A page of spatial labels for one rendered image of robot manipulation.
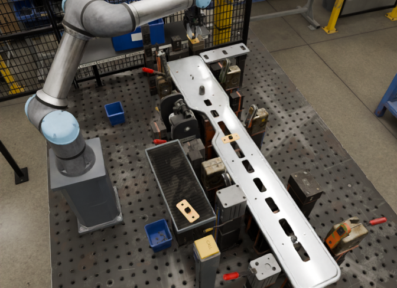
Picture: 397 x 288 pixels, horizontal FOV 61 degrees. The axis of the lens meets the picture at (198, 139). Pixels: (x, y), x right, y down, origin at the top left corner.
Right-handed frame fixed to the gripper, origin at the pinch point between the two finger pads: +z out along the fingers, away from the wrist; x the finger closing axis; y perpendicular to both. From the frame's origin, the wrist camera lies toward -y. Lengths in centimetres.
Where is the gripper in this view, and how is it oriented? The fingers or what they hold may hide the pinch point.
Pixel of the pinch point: (192, 35)
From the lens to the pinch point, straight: 170.2
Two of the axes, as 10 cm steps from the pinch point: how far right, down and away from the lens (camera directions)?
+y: 3.7, 7.1, -6.0
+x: 9.3, -2.8, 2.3
